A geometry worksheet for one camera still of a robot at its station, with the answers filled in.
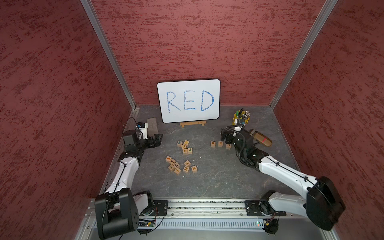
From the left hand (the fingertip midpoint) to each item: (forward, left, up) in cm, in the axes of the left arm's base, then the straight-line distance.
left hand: (156, 138), depth 86 cm
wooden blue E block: (+2, -13, -10) cm, 16 cm away
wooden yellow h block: (+4, -18, -11) cm, 21 cm away
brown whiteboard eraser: (+8, -68, -10) cm, 69 cm away
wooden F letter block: (-11, -19, -10) cm, 24 cm away
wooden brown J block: (+1, -16, -10) cm, 19 cm away
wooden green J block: (-3, -20, -10) cm, 23 cm away
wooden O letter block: (-3, -17, -10) cm, 20 cm away
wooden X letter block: (-14, -23, -10) cm, 29 cm away
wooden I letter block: (-15, -13, -11) cm, 23 cm away
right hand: (+2, -43, +7) cm, 43 cm away
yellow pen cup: (+18, -54, 0) cm, 57 cm away
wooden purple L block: (-12, -12, -11) cm, 20 cm away
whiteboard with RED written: (+26, -19, +6) cm, 33 cm away
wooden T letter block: (-8, -7, -11) cm, 15 cm away
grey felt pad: (+16, +7, -9) cm, 20 cm away
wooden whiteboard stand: (+20, -29, -9) cm, 36 cm away
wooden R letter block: (+2, -35, -10) cm, 36 cm away
